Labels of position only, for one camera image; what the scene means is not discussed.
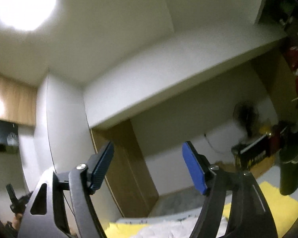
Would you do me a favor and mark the white puffer jacket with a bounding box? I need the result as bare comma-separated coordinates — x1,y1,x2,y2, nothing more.
134,216,229,238

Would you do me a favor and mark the black yellow box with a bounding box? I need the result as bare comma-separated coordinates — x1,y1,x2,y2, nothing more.
231,134,280,171

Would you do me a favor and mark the wooden upper cabinet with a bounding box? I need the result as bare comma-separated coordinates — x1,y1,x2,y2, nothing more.
0,74,38,126

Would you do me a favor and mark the black standing fan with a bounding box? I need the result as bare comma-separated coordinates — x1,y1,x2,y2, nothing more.
233,101,258,139

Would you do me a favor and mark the ceiling lamp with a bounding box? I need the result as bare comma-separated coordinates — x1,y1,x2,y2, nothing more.
0,0,57,31

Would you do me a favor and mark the person left hand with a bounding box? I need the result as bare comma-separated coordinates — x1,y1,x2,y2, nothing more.
12,213,23,230

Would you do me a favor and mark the wooden wardrobe door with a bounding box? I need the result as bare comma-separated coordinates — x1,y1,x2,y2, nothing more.
90,120,159,218

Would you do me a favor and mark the yellow table cloth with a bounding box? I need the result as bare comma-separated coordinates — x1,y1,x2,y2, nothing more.
105,182,298,237

